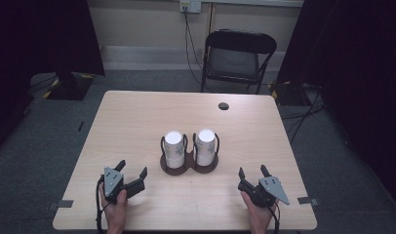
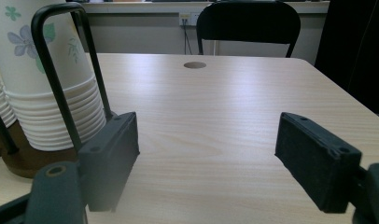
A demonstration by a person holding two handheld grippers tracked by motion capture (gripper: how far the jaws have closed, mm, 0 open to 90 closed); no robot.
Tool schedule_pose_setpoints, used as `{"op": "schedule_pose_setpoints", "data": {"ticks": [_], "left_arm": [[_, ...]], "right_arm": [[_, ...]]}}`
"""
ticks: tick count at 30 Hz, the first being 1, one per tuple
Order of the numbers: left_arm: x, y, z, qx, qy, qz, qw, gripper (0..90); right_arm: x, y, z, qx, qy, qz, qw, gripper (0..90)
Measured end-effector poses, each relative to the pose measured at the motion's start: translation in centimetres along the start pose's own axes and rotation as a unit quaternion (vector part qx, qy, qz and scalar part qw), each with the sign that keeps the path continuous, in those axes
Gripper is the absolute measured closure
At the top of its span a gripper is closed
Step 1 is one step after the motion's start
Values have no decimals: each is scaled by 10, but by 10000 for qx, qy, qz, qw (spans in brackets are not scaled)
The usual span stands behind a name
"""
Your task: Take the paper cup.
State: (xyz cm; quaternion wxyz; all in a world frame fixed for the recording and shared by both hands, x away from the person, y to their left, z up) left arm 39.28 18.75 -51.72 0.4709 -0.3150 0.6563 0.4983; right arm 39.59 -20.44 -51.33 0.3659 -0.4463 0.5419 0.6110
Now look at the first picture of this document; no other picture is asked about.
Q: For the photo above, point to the black folding chair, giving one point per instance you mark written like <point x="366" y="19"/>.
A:
<point x="236" y="60"/>

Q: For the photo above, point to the black stand base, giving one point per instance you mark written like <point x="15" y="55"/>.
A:
<point x="69" y="86"/>
<point x="287" y="93"/>

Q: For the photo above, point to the dark curtain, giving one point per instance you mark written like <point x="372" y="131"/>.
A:
<point x="30" y="48"/>
<point x="358" y="81"/>

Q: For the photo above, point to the grey tape strip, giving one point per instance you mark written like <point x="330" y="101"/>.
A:
<point x="307" y="201"/>
<point x="62" y="204"/>

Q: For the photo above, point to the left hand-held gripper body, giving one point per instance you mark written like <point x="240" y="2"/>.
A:
<point x="113" y="182"/>

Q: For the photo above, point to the person's left hand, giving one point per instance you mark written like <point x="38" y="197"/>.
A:
<point x="116" y="209"/>

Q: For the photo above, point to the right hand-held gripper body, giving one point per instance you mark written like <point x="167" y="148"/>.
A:
<point x="263" y="192"/>

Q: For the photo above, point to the dark brown double cup holder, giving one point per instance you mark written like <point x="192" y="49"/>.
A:
<point x="189" y="165"/>

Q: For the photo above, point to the white wall socket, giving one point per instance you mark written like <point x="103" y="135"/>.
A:
<point x="190" y="6"/>

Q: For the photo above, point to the white paper cup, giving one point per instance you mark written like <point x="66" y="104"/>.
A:
<point x="205" y="146"/>
<point x="174" y="148"/>

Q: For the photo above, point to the person's right hand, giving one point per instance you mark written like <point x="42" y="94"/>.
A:
<point x="257" y="213"/>

